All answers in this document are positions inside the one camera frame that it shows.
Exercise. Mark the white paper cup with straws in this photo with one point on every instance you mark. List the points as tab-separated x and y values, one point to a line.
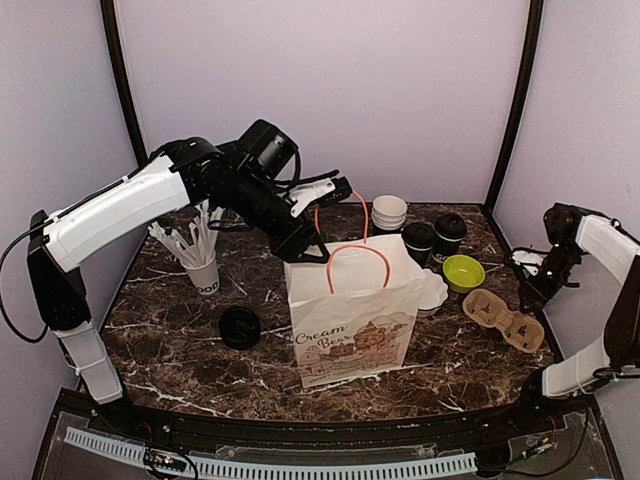
205	278

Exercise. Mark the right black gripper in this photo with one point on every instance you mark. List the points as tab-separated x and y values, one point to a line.
538	294

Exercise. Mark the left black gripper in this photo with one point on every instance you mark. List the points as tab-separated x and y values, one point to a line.
290	244

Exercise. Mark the white paper gift bag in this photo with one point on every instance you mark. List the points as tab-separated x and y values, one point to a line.
354	315

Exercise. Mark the green bowl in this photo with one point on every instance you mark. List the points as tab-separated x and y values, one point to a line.
463	273

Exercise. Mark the stack of paper coffee cups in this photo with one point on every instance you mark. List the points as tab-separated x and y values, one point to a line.
389	212

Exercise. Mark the white scalloped dish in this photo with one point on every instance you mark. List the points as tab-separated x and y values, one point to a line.
434	295

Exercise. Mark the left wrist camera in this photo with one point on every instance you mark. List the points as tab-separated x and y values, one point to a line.
320	192

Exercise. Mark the bundle of wrapped white straws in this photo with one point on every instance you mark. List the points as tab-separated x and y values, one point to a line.
197	250

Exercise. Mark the right black frame post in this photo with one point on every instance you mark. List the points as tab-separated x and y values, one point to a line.
521	89

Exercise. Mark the left black frame post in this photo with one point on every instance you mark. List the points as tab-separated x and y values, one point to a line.
120	75

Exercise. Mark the stack of black cup lids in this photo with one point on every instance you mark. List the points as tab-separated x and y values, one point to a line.
239	328

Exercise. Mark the brown cardboard cup carrier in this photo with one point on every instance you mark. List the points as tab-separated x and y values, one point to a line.
521	331

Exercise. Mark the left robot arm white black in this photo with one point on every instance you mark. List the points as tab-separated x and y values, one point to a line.
175	176

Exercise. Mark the black paper coffee cup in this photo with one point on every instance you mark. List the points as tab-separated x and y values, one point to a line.
419	239
450	230

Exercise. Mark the black frame post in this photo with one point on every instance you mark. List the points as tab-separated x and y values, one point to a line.
120	75
521	89

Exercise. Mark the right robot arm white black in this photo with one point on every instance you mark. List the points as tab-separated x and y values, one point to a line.
589	277

